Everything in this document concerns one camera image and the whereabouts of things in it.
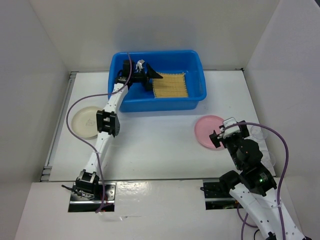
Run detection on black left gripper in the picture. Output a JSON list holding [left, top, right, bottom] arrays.
[[130, 63, 162, 92]]

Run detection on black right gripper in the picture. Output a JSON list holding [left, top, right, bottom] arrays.
[[208, 119, 249, 169]]

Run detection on pink plate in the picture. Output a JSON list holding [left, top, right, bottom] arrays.
[[194, 115, 224, 151]]

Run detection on woven bamboo mat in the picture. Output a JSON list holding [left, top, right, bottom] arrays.
[[152, 72, 189, 99]]

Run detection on clear plastic cup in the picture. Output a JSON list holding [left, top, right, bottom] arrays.
[[249, 125, 269, 143], [261, 150, 276, 168]]

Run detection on cream white plate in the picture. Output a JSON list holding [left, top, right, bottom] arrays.
[[71, 106, 100, 139]]

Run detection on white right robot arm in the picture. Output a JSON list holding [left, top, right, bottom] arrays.
[[156, 71, 305, 240]]

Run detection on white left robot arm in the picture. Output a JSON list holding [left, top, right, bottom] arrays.
[[75, 59, 154, 201]]

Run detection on blue plastic bin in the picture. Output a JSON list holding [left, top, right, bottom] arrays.
[[108, 50, 207, 113]]

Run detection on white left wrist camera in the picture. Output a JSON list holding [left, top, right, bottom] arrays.
[[136, 59, 145, 71]]

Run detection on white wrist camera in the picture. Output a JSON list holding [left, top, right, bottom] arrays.
[[136, 59, 145, 71], [219, 117, 241, 139]]

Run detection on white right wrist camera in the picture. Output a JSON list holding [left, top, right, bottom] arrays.
[[219, 117, 241, 139]]

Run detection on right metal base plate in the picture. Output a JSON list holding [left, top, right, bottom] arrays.
[[200, 178, 239, 210]]

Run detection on metal base plate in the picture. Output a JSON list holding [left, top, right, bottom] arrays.
[[200, 178, 239, 210], [66, 182, 116, 213]]

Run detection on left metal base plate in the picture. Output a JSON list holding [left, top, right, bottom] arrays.
[[66, 182, 116, 213]]

